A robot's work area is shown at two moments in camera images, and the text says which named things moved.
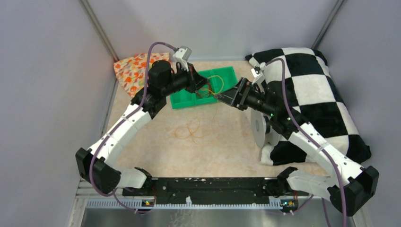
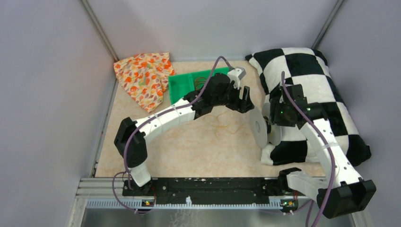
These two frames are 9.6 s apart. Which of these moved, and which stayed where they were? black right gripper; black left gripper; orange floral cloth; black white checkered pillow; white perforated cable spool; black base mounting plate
Moved: black left gripper; black right gripper
Stayed: black base mounting plate; orange floral cloth; black white checkered pillow; white perforated cable spool
